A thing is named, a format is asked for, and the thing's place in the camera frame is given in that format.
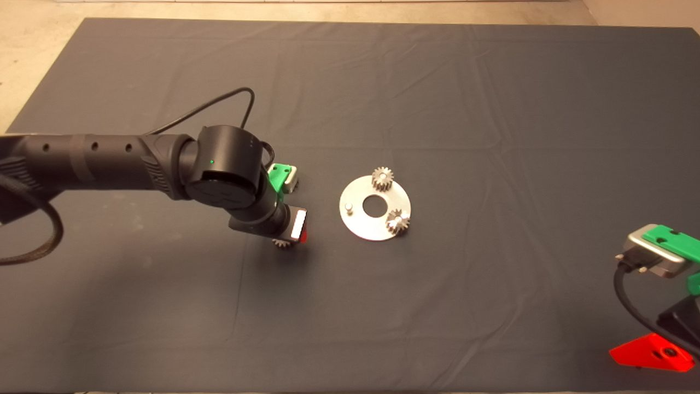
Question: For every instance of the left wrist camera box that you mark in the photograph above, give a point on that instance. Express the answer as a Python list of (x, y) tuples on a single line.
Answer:
[(292, 178)]

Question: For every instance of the right green camera mount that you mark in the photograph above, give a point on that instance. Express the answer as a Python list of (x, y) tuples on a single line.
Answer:
[(672, 241)]

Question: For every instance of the dark grey table cloth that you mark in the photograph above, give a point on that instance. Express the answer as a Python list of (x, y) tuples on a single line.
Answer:
[(492, 109)]

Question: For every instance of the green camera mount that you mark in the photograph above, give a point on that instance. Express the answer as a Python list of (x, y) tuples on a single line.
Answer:
[(672, 241), (278, 176)]

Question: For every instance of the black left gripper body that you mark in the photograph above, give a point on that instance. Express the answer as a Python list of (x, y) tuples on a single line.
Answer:
[(268, 224)]

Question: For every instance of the round metal plate with hole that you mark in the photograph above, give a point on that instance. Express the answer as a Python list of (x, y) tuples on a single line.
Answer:
[(361, 224)]

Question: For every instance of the steel gear on plate pin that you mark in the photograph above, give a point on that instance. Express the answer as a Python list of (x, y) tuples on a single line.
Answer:
[(383, 180), (398, 223)]

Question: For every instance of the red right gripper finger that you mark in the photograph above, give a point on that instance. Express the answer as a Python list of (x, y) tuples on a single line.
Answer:
[(645, 353)]

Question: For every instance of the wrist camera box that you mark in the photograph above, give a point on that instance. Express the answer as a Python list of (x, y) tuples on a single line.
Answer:
[(653, 257), (292, 178)]

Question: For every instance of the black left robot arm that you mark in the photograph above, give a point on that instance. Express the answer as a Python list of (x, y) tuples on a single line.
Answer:
[(109, 161)]

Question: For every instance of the smaller steel gear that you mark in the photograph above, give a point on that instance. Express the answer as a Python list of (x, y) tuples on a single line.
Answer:
[(282, 243)]

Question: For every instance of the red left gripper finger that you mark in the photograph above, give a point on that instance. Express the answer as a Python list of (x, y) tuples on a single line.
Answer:
[(304, 236)]

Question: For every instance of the left green camera mount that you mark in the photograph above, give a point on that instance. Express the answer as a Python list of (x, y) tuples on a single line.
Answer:
[(278, 176)]

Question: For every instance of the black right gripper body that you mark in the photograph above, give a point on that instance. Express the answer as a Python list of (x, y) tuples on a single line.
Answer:
[(683, 323)]

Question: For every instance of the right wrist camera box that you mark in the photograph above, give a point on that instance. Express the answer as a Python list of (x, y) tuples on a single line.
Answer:
[(653, 257)]

